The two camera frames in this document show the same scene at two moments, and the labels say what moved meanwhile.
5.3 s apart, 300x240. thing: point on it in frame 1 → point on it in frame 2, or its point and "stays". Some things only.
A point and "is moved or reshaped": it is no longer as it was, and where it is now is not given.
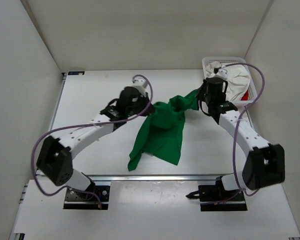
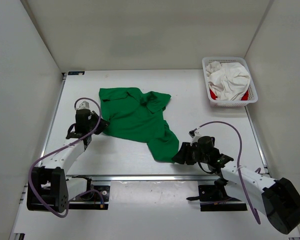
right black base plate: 209,193 stays
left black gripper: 147,111 → 103,124
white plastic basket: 253,97 stays
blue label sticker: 76,72 stays
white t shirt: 238,79 stays
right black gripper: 199,94 → 184,156
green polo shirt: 161,133 is moved or reshaped
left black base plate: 75,199 stays
